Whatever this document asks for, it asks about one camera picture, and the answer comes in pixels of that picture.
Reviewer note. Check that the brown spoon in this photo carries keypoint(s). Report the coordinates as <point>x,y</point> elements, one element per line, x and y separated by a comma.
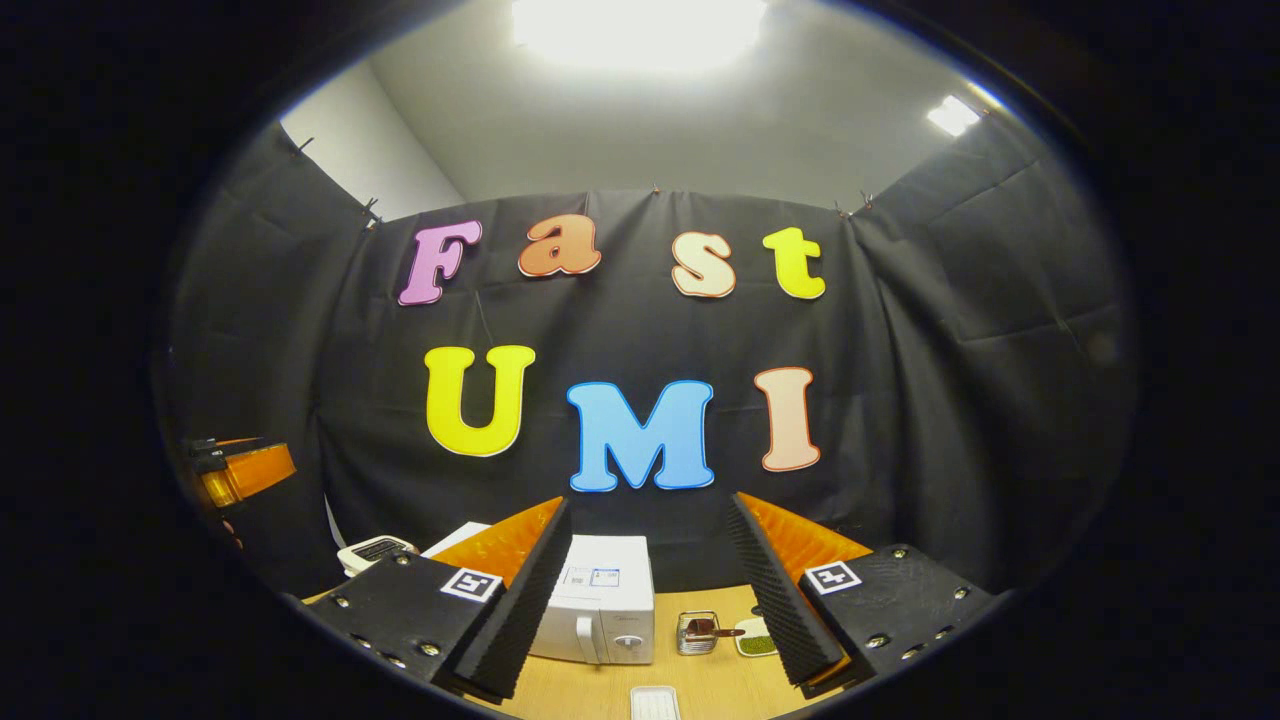
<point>720,632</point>

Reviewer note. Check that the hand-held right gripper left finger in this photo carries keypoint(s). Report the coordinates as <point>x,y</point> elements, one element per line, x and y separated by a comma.
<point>515,610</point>

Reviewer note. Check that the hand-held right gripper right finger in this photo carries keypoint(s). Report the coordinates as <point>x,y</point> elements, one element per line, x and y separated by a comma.
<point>775,600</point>

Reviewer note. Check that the white toaster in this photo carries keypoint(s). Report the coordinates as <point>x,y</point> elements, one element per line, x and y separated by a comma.
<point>375,550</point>

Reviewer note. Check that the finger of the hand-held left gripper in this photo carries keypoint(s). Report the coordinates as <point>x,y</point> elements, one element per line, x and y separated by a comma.
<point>250,470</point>

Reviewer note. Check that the white rectangular tray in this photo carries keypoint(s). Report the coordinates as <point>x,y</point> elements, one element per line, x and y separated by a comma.
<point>655,703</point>

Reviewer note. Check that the black backdrop cloth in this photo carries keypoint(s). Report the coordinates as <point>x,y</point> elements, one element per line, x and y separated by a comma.
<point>950,350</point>

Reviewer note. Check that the small ceiling light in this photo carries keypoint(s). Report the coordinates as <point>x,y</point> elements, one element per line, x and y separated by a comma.
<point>953,116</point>

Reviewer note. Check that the white microwave oven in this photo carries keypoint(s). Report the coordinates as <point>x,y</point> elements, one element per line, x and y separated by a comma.
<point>600,600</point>

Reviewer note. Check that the white divided dish with beans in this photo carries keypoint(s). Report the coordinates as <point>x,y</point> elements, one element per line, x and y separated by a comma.
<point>752,641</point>

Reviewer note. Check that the large ceiling light panel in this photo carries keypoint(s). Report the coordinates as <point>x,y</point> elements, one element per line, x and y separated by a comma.
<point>640,30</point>

